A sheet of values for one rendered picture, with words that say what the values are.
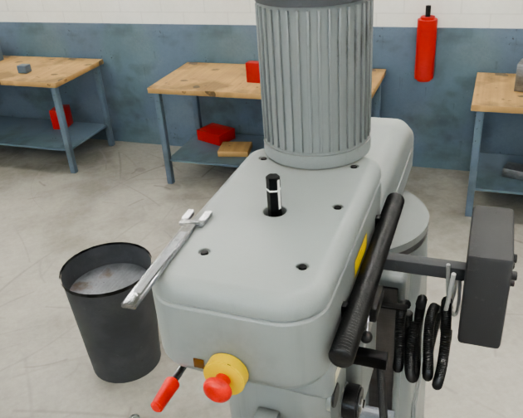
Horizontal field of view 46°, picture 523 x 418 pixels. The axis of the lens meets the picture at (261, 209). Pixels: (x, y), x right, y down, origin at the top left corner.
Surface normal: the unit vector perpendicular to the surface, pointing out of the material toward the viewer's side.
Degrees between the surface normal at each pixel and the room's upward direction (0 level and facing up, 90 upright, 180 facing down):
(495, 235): 0
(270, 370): 90
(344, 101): 90
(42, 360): 0
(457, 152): 90
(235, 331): 90
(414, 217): 0
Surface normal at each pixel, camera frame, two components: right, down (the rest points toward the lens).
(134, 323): 0.61, 0.40
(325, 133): 0.10, 0.48
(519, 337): -0.07, -0.87
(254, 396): -0.34, 0.47
